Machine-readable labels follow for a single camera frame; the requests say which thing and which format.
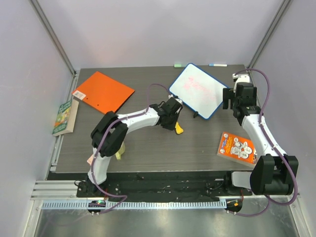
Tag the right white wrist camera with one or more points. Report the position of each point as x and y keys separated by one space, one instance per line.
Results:
x=238 y=78

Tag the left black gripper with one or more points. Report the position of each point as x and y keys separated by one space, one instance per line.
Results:
x=171 y=127

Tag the blue white marker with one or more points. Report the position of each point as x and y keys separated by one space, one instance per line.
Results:
x=218 y=65

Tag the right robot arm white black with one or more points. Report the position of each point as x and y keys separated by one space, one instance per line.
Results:
x=275 y=171

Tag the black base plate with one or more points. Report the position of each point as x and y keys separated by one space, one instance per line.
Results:
x=170 y=186

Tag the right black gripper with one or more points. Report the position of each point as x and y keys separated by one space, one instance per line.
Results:
x=228 y=98

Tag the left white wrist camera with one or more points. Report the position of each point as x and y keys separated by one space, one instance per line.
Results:
x=176 y=98

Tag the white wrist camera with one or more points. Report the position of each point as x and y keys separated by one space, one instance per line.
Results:
x=238 y=78
x=176 y=98

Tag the green cover book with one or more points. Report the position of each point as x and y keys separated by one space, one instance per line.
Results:
x=66 y=118

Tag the slotted cable duct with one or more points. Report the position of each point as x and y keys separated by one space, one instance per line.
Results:
x=92 y=204

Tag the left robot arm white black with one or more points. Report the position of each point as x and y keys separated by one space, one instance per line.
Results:
x=109 y=134

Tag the orange cover book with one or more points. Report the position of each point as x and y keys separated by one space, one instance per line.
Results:
x=238 y=149

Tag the yellow whiteboard eraser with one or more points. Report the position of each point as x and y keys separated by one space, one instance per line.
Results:
x=178 y=129

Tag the pink power adapter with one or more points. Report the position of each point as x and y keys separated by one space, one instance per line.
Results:
x=90 y=160

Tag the blue framed whiteboard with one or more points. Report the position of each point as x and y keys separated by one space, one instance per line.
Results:
x=199 y=90

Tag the orange folder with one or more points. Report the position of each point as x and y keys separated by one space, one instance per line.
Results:
x=103 y=93

